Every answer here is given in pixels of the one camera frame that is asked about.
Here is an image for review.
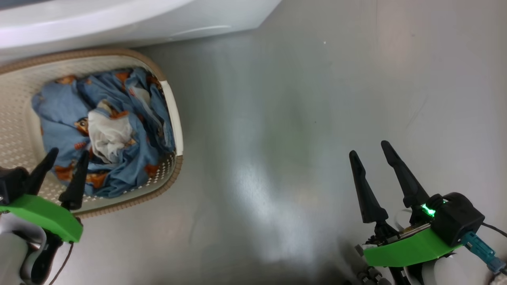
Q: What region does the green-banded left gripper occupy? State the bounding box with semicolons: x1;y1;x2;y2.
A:
0;147;90;283

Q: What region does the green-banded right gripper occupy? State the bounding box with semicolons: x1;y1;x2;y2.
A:
349;141;462;285

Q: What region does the blue bear-print garment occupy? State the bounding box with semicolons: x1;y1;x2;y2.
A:
115;67;176;198
32;69;137;198

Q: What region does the cream perforated laundry basket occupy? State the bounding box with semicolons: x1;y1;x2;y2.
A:
0;47;184;219

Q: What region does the white front-load washing machine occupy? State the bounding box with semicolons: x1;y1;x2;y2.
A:
0;0;282;64

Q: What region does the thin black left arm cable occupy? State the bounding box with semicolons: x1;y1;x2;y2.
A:
50;242;74;285

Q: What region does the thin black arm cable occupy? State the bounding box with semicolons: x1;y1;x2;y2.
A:
481;222;507;239
50;242;74;285

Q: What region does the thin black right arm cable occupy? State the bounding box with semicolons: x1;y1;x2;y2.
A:
481;222;507;239

